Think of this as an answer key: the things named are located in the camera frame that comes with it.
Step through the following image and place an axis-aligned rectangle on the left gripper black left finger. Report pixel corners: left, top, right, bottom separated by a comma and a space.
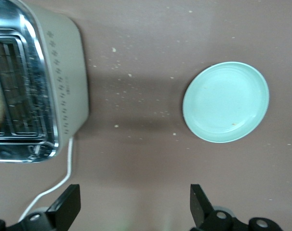
6, 184, 81, 231

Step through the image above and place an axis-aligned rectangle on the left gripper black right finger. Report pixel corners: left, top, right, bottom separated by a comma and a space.
190, 184, 236, 231

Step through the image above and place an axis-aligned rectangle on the silver beige toaster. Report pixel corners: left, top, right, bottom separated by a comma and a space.
0, 0, 90, 164

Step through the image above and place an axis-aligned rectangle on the white toaster power cable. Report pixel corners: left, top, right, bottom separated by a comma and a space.
17, 136, 74, 222

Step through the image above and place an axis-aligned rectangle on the pale green round plate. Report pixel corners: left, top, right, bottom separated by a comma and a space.
182, 61, 270, 144

